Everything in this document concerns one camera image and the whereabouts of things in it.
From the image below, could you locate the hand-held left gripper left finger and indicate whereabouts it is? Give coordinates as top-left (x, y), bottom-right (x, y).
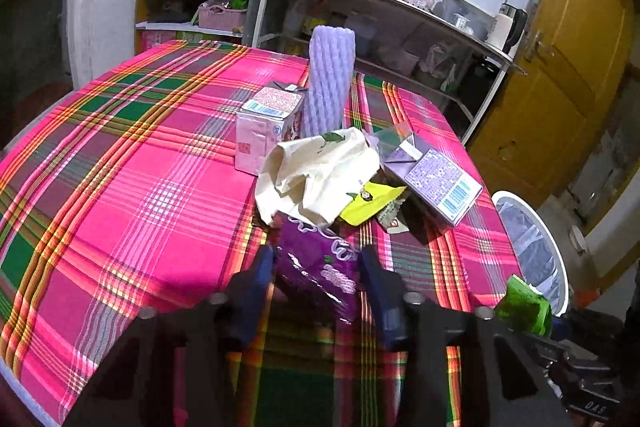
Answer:
top-left (65, 247), bottom-right (278, 427)

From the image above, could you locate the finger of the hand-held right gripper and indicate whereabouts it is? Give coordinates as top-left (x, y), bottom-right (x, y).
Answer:
top-left (520, 331), bottom-right (568, 360)

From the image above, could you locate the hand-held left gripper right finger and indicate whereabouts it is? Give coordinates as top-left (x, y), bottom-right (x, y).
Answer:
top-left (357, 244), bottom-right (576, 427)

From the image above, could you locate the green packet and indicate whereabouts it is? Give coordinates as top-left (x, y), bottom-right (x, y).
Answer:
top-left (495, 274), bottom-right (554, 338)

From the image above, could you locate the purple snack packet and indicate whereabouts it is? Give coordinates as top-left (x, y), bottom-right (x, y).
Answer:
top-left (272, 212), bottom-right (362, 324)

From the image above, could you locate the brown coffee packet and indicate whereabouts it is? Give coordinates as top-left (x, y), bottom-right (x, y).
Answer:
top-left (377, 202), bottom-right (412, 236)

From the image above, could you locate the translucent bin liner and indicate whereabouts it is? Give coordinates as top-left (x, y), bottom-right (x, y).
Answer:
top-left (497, 202), bottom-right (563, 303)

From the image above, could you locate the yellow snack packet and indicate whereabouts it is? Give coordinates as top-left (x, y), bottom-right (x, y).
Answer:
top-left (340, 179), bottom-right (408, 227)

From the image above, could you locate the cream leaf-print bag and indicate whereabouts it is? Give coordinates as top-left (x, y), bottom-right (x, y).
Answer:
top-left (255, 127), bottom-right (382, 229)

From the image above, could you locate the purple carton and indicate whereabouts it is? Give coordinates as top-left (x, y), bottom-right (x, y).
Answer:
top-left (382, 134), bottom-right (484, 228)

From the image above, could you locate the white trash bin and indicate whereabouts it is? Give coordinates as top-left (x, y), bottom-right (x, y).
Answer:
top-left (490, 190), bottom-right (572, 323)

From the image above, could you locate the pink carton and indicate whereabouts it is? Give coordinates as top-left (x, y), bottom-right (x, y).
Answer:
top-left (235, 82), bottom-right (307, 175)

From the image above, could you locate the clear plastic cup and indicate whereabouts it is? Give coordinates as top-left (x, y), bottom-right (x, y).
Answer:
top-left (365, 122), bottom-right (427, 158)

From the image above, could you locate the purple foam net sleeve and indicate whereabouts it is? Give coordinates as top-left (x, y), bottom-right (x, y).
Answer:
top-left (302, 26), bottom-right (357, 140)

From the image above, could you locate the pink plaid tablecloth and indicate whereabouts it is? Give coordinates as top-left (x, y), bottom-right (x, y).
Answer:
top-left (0, 39), bottom-right (521, 427)

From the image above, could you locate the yellow wooden door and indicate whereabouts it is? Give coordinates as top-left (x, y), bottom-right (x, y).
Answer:
top-left (465, 0), bottom-right (637, 208)

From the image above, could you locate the pink woven basket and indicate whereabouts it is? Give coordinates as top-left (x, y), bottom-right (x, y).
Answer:
top-left (198, 2), bottom-right (249, 32)

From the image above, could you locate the clear plastic container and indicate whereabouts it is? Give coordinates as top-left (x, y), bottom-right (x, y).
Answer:
top-left (440, 0), bottom-right (493, 38)

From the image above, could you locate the white electric kettle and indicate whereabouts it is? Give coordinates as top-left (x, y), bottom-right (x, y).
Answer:
top-left (487, 3), bottom-right (529, 54)

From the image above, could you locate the metal door handle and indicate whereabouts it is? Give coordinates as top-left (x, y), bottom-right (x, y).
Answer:
top-left (524, 31), bottom-right (557, 64)

